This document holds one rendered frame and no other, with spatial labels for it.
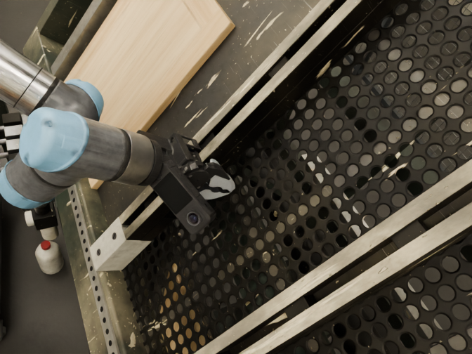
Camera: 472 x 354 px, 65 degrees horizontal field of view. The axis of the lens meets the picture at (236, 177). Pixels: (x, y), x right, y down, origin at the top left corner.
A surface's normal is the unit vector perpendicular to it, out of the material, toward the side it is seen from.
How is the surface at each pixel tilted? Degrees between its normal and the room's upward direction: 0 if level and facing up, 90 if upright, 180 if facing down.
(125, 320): 33
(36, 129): 58
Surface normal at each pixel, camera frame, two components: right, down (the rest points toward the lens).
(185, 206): -0.30, 0.19
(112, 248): -0.61, -0.17
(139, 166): 0.67, 0.40
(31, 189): -0.17, 0.68
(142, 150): 0.79, -0.19
